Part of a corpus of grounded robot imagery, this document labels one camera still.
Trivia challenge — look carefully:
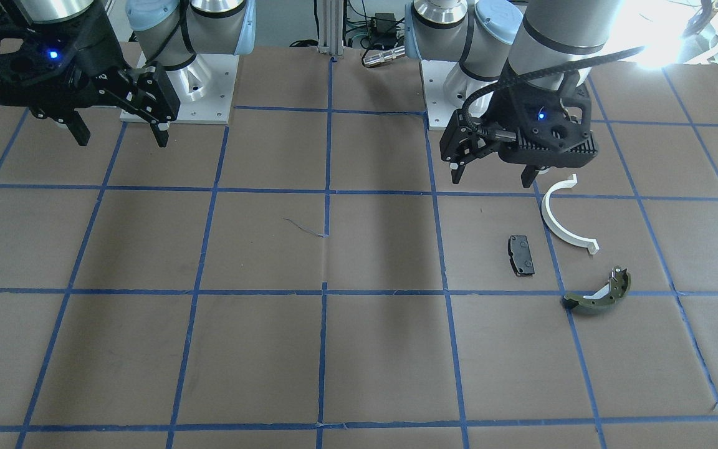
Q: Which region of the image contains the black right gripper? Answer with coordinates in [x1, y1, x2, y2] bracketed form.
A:
[0, 11, 180, 148]

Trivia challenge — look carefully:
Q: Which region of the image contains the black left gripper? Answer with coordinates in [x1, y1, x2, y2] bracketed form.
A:
[441, 63, 599, 188]

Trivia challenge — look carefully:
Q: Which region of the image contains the white curved plastic bracket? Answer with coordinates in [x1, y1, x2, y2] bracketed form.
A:
[540, 173, 600, 256]

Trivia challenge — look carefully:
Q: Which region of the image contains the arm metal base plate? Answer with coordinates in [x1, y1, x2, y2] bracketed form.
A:
[169, 51, 240, 125]
[421, 55, 507, 131]

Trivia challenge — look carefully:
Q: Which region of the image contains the olive green brake shoe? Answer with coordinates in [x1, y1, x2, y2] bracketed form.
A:
[561, 266, 631, 315]

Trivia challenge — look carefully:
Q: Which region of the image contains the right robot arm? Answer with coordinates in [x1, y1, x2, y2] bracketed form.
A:
[0, 1, 256, 147]

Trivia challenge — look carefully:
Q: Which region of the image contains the black brake pad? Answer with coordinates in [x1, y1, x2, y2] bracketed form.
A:
[507, 235, 535, 276]

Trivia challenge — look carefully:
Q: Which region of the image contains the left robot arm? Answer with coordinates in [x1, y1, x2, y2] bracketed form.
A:
[404, 1, 644, 188]

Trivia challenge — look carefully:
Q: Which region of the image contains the aluminium frame post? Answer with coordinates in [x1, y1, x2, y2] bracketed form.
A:
[313, 1, 347, 62]

